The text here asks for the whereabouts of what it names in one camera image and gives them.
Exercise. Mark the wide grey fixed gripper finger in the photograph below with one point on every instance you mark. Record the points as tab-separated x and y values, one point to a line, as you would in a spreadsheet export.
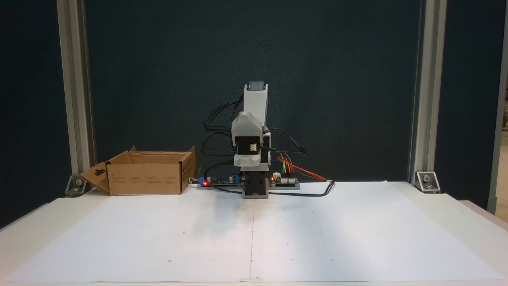
247	121

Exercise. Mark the circuit board with blue terminal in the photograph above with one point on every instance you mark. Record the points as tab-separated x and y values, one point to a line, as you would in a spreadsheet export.
218	183

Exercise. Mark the circuit board with white connector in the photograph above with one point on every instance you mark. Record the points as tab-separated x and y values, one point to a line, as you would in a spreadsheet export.
285	182

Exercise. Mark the open cardboard box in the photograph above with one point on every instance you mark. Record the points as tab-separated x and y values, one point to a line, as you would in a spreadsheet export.
143	180

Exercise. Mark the aluminium frame post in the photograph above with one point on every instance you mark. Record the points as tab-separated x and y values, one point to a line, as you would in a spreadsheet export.
75	99
428	99

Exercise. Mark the metal corner bracket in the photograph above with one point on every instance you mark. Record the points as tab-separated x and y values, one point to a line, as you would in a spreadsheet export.
428	182
76	186

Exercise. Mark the grey post at picture edge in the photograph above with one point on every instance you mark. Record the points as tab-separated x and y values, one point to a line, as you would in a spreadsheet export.
501	119

